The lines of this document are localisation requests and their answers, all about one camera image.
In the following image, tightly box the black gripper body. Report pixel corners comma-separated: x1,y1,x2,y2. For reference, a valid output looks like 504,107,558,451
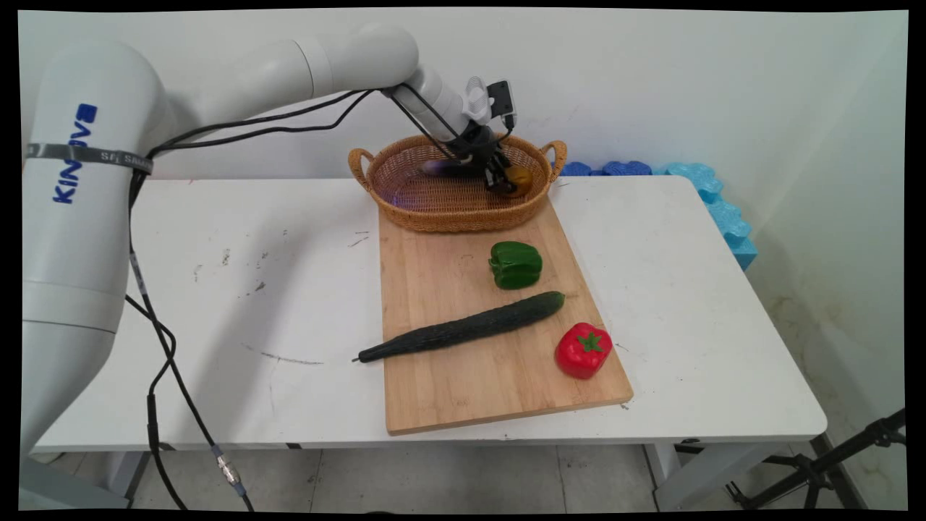
451,122,504,169

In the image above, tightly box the yellow bell pepper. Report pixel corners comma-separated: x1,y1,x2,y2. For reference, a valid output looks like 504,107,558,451
504,165,535,198

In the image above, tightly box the purple eggplant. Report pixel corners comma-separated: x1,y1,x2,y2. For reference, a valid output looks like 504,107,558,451
421,159,487,179

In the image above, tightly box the woven wicker basket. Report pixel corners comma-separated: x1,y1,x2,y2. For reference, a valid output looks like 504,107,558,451
349,133,569,234

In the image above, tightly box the green bell pepper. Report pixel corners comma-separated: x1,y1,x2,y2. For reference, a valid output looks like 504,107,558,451
488,241,544,291

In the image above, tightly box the dark green cucumber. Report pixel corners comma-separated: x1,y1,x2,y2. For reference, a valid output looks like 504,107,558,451
353,291,566,364

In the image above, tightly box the red bell pepper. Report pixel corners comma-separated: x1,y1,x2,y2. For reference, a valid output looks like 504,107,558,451
555,323,614,380

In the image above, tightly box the wooden cutting board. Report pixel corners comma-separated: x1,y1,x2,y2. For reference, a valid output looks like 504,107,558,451
378,197,635,436

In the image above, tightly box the light blue foam mat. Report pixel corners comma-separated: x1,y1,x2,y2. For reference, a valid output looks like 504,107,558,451
666,163,759,271

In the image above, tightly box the white table leg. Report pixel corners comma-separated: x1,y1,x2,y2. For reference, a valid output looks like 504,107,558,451
101,450,153,507
644,441,768,512

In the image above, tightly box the black tripod stand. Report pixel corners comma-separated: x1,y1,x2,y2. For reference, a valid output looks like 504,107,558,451
676,409,907,511

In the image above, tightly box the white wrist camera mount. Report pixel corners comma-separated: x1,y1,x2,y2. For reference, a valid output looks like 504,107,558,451
463,76,494,122

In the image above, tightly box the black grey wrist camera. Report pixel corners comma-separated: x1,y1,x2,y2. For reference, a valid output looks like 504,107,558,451
486,80,517,130

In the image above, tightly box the grey strap band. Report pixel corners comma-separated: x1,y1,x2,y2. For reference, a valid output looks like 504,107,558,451
27,143,155,175

